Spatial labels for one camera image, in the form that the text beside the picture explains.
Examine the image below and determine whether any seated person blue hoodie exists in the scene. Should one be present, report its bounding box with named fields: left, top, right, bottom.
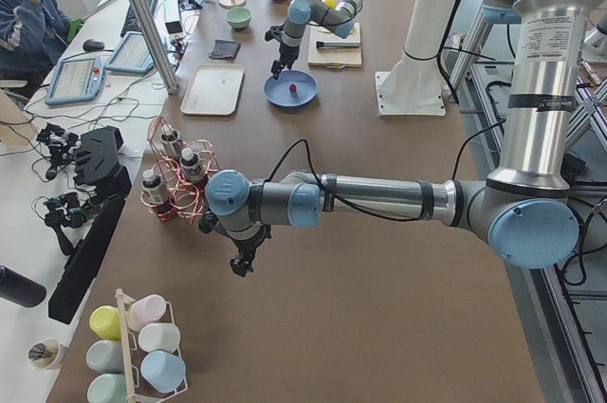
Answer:
left=1, top=0, right=72, bottom=85

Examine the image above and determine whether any grey folded cloth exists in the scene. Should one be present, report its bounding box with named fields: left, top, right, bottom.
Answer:
left=209, top=39, right=241, bottom=60

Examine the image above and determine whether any blue cup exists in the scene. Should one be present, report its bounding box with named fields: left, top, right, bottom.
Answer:
left=140, top=350, right=186, bottom=394

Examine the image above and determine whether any black computer mouse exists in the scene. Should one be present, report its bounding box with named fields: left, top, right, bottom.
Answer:
left=83, top=39, right=105, bottom=52

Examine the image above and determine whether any wooden cutting board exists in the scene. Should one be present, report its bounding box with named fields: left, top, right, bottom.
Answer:
left=307, top=23, right=362, bottom=69

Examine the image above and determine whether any aluminium frame post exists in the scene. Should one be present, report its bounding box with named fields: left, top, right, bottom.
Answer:
left=129, top=0, right=178, bottom=94

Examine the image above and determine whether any grey cup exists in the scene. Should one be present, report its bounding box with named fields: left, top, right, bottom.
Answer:
left=85, top=339, right=124, bottom=374

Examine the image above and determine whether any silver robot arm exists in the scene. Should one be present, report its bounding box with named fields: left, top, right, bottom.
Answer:
left=265, top=0, right=364, bottom=80
left=198, top=0, right=604, bottom=276

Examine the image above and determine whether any green bowl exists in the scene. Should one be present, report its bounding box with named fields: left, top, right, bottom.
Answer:
left=225, top=7, right=252, bottom=30

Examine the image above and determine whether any white cup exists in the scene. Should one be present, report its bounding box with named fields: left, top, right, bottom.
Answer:
left=138, top=322, right=181, bottom=353

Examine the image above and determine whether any steel muddler black cap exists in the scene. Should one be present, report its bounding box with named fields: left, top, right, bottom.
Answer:
left=316, top=41, right=360, bottom=50

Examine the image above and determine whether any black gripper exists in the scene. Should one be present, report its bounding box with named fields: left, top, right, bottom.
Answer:
left=230, top=227, right=271, bottom=277
left=271, top=42, right=300, bottom=79

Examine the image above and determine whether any blue teach pendant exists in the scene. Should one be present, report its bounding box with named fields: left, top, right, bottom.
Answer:
left=105, top=31, right=154, bottom=75
left=45, top=57, right=104, bottom=106

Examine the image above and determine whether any pink cup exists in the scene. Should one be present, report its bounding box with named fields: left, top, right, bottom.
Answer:
left=126, top=294, right=167, bottom=332

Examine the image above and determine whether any paper cup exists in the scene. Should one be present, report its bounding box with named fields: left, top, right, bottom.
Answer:
left=28, top=339, right=67, bottom=370

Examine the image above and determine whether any white wire cup rack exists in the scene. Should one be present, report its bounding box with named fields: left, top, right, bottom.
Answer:
left=115, top=288, right=189, bottom=402

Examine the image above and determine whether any copper wire bottle rack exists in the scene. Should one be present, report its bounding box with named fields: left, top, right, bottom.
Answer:
left=140, top=116, right=219, bottom=223

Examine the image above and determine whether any cream rabbit tray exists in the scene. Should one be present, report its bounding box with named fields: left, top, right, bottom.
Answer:
left=180, top=64, right=244, bottom=116

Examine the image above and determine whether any yellow lemon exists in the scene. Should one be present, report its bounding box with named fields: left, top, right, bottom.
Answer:
left=322, top=0, right=337, bottom=9

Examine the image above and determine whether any black keyboard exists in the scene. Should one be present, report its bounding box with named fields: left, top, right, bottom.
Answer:
left=120, top=0, right=159, bottom=38

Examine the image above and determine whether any yellow cup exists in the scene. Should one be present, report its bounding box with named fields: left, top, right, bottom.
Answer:
left=89, top=305, right=121, bottom=340

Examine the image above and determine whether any blue plate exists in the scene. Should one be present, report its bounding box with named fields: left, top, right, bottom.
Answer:
left=264, top=70, right=318, bottom=109

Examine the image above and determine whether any dark drink bottle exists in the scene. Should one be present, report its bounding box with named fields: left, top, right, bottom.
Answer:
left=141, top=169, right=172, bottom=217
left=160, top=123, right=183, bottom=158
left=180, top=147, right=206, bottom=189

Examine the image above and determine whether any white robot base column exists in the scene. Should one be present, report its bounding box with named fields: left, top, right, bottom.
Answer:
left=376, top=0, right=456, bottom=117

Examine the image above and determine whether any black thermos bottle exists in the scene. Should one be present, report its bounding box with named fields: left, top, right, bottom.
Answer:
left=1, top=266, right=46, bottom=308

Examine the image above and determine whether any mint cup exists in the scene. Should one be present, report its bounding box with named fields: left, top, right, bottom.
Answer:
left=86, top=374, right=127, bottom=403

